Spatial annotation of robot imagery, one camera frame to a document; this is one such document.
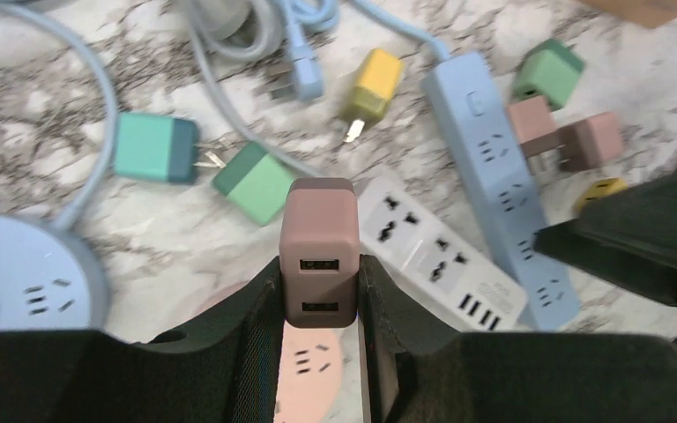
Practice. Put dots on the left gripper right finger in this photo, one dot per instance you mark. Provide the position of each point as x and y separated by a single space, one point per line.
416 368

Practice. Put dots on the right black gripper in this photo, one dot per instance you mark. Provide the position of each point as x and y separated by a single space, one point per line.
628 239

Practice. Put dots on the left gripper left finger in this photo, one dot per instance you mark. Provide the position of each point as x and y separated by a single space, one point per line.
220 366

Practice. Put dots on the pink charger plug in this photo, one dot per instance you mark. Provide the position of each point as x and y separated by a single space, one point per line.
590 143
320 253
535 129

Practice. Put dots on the green charger plug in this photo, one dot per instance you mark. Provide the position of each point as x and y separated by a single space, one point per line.
255 182
552 70

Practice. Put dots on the yellow charger plug front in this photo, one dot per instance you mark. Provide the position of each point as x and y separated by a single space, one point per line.
599 189

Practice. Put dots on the yellow charger plug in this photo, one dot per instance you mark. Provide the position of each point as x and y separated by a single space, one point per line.
374 86
599 189

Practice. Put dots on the teal charger plug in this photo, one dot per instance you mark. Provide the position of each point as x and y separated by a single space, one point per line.
160 148

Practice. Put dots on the yellow charger plug back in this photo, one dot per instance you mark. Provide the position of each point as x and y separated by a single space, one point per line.
374 86

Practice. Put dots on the pink round power strip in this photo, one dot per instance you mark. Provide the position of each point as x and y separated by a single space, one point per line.
310 375

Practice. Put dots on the white power strip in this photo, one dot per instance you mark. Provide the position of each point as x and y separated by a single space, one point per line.
444 273

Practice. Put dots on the orange file organizer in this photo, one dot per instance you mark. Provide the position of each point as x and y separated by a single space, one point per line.
646 13

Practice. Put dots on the blue long power strip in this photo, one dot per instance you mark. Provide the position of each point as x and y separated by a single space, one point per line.
504 196

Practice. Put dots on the blue round power strip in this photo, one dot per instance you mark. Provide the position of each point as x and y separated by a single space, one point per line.
49 279

